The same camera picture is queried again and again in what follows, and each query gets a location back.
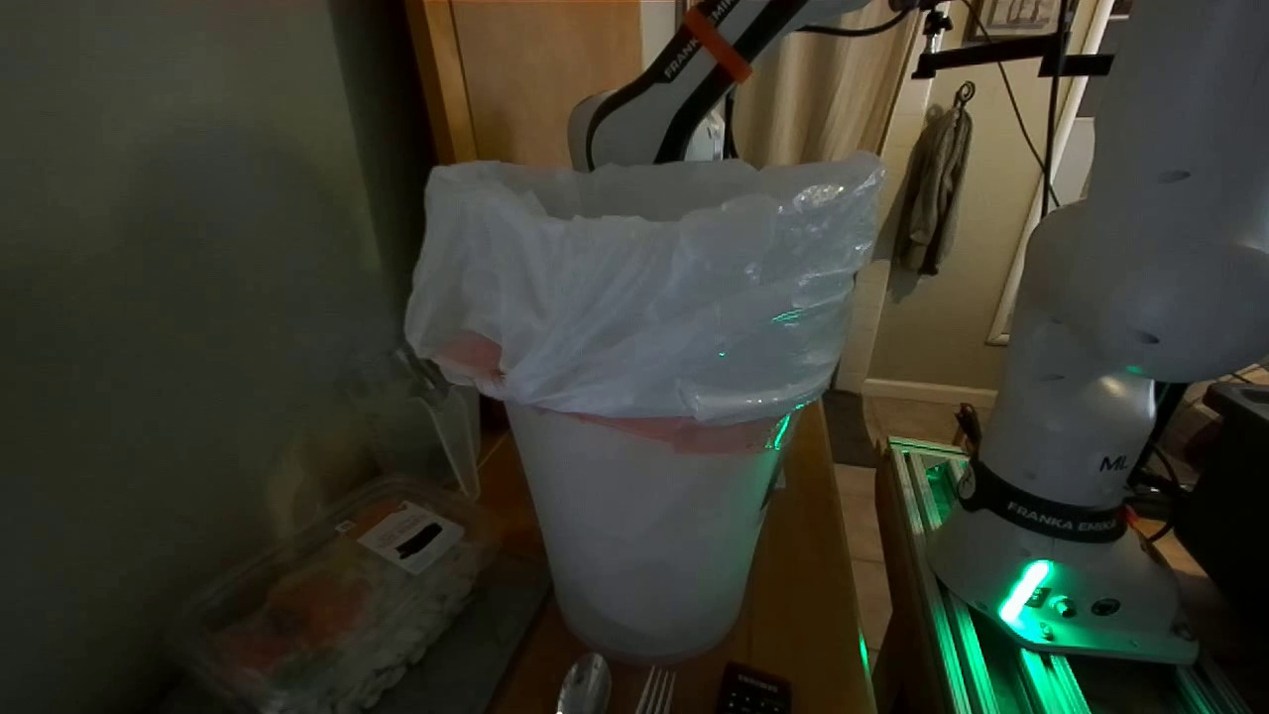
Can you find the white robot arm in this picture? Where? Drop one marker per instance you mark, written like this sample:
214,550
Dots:
1150,275

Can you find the white plastic bucket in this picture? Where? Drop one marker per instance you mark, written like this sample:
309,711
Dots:
646,530

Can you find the translucent white bin liner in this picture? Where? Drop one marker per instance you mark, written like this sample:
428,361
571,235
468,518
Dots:
708,291

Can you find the large plywood board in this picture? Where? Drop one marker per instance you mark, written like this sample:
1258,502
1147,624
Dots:
499,78

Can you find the hanging grey cloth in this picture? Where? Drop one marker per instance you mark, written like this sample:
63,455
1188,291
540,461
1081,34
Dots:
934,182

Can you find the beige curtain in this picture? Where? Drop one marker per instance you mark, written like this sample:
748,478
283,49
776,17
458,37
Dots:
821,92

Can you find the metal spoon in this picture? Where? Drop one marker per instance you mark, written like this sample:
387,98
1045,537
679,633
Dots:
583,686

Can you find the metal fork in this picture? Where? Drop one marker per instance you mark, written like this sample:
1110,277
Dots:
654,690

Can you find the small black device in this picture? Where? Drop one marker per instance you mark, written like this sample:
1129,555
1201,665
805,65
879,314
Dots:
751,690

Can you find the clear plastic food container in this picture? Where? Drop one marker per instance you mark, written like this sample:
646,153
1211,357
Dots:
334,615

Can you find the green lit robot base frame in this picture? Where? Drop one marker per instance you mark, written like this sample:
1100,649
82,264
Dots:
1063,633

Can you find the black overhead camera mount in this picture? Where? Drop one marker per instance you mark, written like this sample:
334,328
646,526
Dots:
1045,49

